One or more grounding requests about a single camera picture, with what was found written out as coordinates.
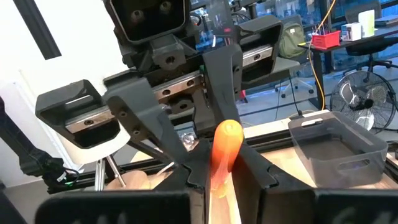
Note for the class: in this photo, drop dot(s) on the black floor fan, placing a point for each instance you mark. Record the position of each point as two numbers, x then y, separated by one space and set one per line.
362 104

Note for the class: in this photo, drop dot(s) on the black aluminium table frame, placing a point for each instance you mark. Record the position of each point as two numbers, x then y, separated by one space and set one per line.
270 141

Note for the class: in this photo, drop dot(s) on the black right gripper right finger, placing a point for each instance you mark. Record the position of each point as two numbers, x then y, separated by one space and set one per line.
264 193

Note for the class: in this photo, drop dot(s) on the small white box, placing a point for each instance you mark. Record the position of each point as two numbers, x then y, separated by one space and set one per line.
353 31

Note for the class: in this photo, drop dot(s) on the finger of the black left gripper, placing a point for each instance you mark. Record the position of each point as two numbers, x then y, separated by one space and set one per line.
136 105
222 77

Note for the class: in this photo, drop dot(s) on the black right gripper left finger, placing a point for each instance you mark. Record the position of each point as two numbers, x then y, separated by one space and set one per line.
192 174

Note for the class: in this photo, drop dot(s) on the green backpack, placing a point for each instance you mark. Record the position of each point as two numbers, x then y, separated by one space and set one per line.
290 40

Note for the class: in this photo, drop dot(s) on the wooden lamp base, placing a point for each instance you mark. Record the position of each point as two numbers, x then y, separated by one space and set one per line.
133 180

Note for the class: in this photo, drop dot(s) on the orange highlighter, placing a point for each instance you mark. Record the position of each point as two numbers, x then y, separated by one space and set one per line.
227 140

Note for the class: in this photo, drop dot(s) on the metal lamp stand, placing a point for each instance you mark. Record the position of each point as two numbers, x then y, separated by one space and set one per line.
99 174

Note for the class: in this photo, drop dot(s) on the black office desk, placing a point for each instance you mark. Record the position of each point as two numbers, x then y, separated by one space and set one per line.
385 32

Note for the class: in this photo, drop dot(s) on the red storage box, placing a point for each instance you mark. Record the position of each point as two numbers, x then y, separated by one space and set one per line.
326 40

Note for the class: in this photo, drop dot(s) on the black office chair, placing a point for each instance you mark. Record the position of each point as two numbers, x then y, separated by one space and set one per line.
370 49

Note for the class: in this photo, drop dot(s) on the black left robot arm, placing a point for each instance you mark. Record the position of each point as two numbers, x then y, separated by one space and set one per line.
28 161

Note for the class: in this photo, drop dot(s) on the grey translucent plastic bin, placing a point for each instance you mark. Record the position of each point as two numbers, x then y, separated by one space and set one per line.
342 168

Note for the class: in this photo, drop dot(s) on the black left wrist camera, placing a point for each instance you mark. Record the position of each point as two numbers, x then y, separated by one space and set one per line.
149 18

